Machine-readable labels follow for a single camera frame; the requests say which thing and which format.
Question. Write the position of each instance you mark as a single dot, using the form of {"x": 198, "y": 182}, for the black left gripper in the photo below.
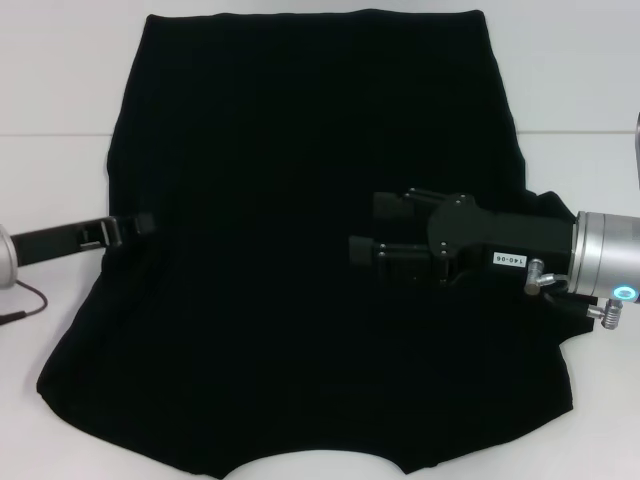
{"x": 50, "y": 245}

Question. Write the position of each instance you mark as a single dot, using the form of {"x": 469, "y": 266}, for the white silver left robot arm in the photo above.
{"x": 6, "y": 255}

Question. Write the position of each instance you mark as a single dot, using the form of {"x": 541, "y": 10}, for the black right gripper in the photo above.
{"x": 495, "y": 230}

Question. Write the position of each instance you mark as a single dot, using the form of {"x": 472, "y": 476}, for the black shirt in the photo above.
{"x": 275, "y": 150}

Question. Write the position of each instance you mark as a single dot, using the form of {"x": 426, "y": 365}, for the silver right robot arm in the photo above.
{"x": 605, "y": 250}

